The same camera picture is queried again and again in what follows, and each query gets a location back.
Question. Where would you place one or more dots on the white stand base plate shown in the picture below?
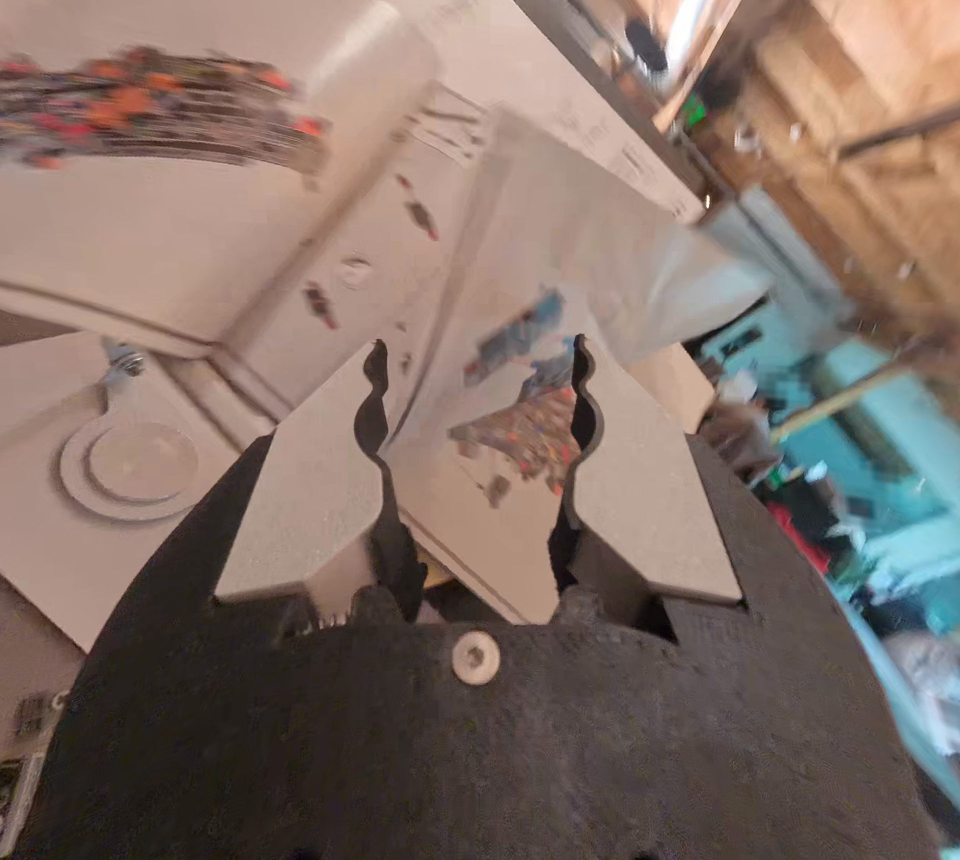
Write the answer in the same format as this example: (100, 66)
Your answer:
(45, 537)

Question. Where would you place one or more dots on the green lit sign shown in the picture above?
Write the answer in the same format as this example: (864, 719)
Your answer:
(695, 109)

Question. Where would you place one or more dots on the lego instruction booklet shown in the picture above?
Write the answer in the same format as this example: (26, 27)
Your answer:
(225, 237)

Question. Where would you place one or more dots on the light grey lego beam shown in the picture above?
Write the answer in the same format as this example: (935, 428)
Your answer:
(16, 789)

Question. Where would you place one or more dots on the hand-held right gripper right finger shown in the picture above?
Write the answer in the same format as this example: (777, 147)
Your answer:
(645, 500)

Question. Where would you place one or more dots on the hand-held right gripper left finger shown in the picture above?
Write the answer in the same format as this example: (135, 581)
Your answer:
(300, 500)

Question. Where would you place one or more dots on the black round disc on rod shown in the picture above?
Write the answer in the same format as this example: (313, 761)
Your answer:
(646, 46)

